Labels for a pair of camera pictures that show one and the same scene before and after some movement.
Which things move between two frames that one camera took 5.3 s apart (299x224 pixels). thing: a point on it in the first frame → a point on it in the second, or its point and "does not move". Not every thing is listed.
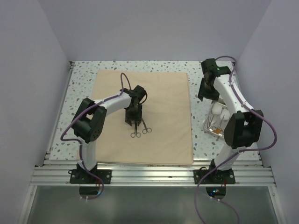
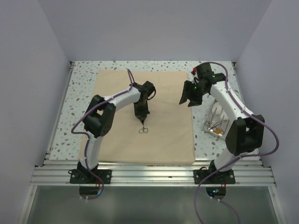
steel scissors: (138, 134) → (217, 124)
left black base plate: (82, 176) does not move
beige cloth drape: (165, 138) does not move
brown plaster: (218, 130) does not move
